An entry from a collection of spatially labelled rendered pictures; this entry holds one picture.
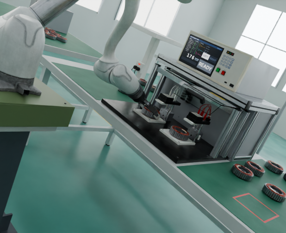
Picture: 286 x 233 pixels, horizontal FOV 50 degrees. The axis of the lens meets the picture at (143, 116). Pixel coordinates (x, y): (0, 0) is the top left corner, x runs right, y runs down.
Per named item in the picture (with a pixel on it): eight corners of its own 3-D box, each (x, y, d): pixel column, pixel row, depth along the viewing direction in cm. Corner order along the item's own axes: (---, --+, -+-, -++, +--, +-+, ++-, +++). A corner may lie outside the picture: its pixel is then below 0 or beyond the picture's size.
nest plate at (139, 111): (148, 122, 174) (149, 120, 173) (132, 110, 183) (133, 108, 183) (165, 123, 185) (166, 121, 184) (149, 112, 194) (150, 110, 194)
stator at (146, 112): (149, 119, 176) (152, 113, 175) (137, 109, 183) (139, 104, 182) (162, 119, 184) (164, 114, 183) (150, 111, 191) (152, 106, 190)
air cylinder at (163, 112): (165, 120, 190) (169, 113, 189) (158, 115, 195) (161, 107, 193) (170, 121, 194) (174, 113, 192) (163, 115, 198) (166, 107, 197)
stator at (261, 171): (246, 172, 169) (250, 166, 168) (240, 163, 179) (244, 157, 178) (264, 179, 170) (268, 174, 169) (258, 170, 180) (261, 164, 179)
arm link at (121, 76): (144, 82, 160) (127, 74, 168) (131, 63, 148) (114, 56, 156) (132, 98, 158) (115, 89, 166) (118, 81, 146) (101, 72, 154)
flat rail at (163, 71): (233, 116, 157) (236, 111, 156) (154, 70, 196) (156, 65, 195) (234, 116, 158) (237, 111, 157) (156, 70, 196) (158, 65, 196)
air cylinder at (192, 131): (194, 141, 175) (198, 133, 173) (184, 134, 180) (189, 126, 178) (199, 141, 179) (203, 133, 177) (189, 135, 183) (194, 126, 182)
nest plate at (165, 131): (178, 145, 159) (179, 143, 158) (159, 130, 168) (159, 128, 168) (194, 145, 169) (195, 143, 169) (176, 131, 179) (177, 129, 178)
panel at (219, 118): (229, 157, 174) (255, 110, 165) (153, 104, 215) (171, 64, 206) (230, 157, 174) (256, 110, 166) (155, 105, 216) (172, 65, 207)
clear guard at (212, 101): (208, 115, 138) (214, 103, 136) (172, 92, 153) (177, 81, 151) (242, 119, 162) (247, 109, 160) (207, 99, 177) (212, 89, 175)
